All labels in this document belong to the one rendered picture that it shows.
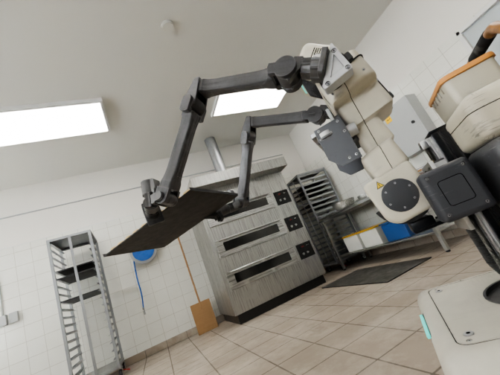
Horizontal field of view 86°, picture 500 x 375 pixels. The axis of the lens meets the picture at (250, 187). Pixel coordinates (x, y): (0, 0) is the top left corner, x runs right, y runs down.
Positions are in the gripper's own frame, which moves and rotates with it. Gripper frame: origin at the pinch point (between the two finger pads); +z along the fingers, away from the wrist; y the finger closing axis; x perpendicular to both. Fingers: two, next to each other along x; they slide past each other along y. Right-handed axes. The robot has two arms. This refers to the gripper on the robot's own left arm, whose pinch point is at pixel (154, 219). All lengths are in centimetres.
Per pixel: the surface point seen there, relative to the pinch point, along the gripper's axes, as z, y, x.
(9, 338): 339, -29, -196
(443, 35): 19, -99, 356
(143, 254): 327, -62, -15
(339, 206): 237, 4, 283
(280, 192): 247, -56, 204
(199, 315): 323, 53, 28
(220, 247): 244, -13, 79
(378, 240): 196, 74, 276
